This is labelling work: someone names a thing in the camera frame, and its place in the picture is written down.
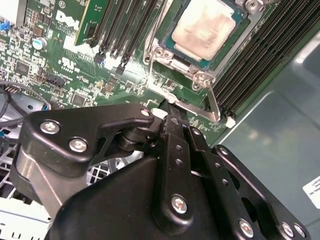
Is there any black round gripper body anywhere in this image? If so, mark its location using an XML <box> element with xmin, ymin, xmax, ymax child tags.
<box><xmin>46</xmin><ymin>156</ymin><xmax>241</xmax><ymax>240</ymax></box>

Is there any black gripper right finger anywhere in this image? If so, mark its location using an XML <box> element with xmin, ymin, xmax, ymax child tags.
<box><xmin>184</xmin><ymin>124</ymin><xmax>312</xmax><ymax>240</ymax></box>

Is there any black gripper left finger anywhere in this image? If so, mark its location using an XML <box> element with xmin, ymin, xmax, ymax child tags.
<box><xmin>9</xmin><ymin>98</ymin><xmax>197</xmax><ymax>233</ymax></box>

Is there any metal wire locking lever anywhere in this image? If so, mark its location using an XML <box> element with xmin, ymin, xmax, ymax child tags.
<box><xmin>143</xmin><ymin>0</ymin><xmax>175</xmax><ymax>65</ymax></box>

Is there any silver square CPU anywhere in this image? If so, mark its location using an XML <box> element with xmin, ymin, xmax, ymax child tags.
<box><xmin>163</xmin><ymin>0</ymin><xmax>245</xmax><ymax>71</ymax></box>

